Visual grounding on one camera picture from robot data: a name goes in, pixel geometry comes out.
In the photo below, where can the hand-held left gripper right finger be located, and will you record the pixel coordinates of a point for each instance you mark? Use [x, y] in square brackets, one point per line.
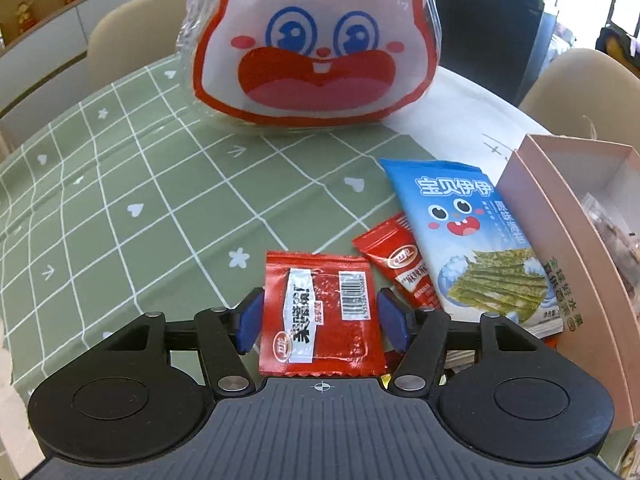
[392, 322]

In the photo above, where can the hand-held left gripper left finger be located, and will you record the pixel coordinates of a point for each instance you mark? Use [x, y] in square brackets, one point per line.
[250, 321]

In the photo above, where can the narrow red snack packet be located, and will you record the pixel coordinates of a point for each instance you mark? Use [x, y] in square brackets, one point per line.
[400, 255]

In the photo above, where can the red spicy strip packet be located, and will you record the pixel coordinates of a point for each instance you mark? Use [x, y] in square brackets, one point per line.
[320, 310]

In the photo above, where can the blue seaweed snack packet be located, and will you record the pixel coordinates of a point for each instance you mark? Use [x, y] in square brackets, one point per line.
[460, 220]

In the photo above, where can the red lidded jelly cup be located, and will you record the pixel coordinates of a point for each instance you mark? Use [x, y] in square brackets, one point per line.
[552, 341]

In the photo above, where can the pink cardboard box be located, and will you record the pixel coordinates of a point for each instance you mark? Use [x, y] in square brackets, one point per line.
[550, 240]

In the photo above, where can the clear pastry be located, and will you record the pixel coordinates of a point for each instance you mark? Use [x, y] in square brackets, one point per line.
[607, 240]

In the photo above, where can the green checked tablecloth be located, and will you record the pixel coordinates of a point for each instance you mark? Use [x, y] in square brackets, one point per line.
[125, 160]

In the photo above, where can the white printed tablecloth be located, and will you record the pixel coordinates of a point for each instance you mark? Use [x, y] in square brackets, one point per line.
[465, 120]

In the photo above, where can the rabbit face snack bag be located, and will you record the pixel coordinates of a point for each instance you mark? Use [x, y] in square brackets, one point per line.
[310, 60]

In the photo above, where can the beige dining chair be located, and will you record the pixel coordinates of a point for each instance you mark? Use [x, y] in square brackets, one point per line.
[585, 95]
[135, 40]

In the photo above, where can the black tank cabinet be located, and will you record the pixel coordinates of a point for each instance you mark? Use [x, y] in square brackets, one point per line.
[480, 20]

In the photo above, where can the dark clothing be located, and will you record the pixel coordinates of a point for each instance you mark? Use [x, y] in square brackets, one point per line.
[617, 40]

